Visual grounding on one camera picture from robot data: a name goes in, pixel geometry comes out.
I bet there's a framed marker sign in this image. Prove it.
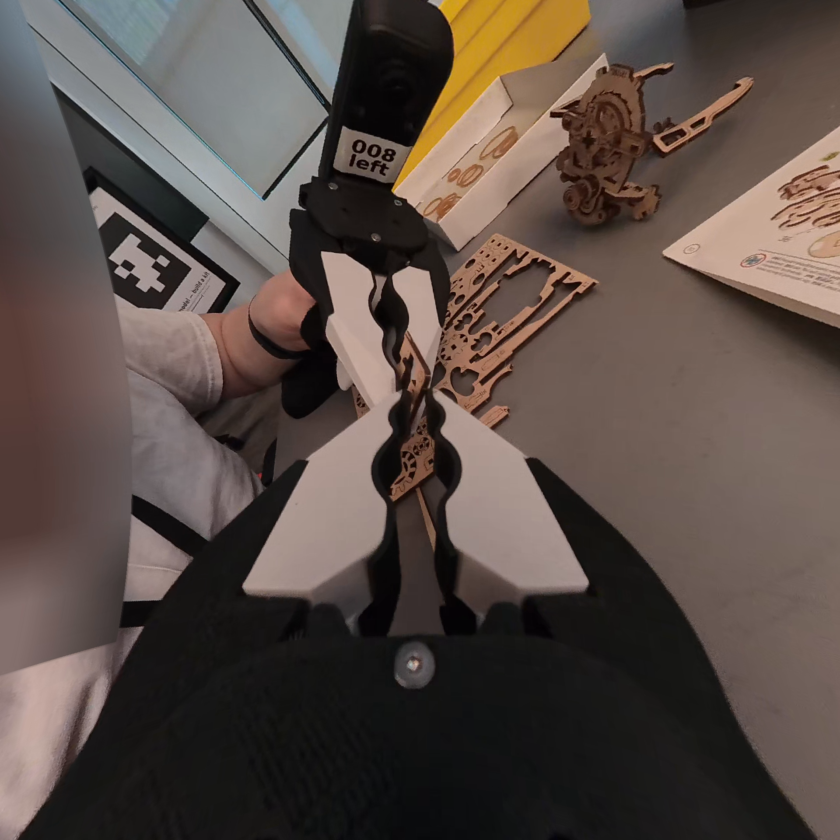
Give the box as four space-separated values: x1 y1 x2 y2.
82 167 242 316

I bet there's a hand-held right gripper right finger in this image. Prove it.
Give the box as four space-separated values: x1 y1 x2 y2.
423 388 589 618

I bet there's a large wooden parts sheet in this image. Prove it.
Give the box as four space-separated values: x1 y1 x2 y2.
353 233 599 508

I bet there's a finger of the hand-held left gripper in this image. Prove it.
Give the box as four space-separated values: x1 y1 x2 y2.
387 262 442 375
319 252 403 411

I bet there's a pile of rubber bands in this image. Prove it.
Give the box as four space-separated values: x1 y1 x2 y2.
420 125 521 221

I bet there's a person's left hand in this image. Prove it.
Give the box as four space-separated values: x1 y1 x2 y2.
252 270 317 358

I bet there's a yellow box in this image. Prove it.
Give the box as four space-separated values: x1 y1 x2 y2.
394 0 592 185

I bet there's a person's left forearm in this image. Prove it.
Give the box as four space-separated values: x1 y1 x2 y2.
197 308 296 401

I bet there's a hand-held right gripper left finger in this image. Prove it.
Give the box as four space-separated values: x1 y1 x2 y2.
243 390 411 621

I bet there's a white cardboard box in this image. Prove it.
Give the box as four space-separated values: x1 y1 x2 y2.
392 52 611 252

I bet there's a black wristband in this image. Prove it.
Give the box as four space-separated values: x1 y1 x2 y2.
247 295 299 361

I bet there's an assembled wooden model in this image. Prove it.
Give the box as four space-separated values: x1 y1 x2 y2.
550 62 754 227

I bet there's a small wooden parts strip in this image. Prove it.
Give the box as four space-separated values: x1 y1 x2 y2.
390 338 437 434

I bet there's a black lanyard strap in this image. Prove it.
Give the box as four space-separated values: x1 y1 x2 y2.
121 495 211 627

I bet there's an open instruction booklet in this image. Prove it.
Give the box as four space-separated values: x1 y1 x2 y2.
663 125 840 329

